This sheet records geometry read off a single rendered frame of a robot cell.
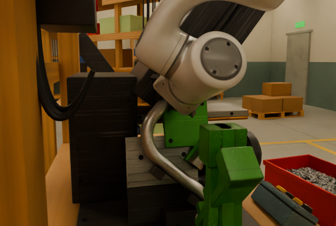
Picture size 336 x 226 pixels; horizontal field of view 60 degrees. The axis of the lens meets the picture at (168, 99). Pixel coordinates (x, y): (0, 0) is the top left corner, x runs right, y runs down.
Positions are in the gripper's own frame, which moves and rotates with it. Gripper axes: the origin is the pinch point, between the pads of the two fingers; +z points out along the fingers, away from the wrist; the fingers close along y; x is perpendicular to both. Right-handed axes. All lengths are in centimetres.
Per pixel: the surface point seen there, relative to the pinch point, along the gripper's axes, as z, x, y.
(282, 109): 509, -322, -236
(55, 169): 51, 34, 11
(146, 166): 5.1, 14.4, -7.2
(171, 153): 5.4, 8.0, -9.9
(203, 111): 2.6, -4.9, -9.0
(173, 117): 2.8, 1.4, -4.2
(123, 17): 291, -130, 100
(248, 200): 9.8, 2.4, -35.5
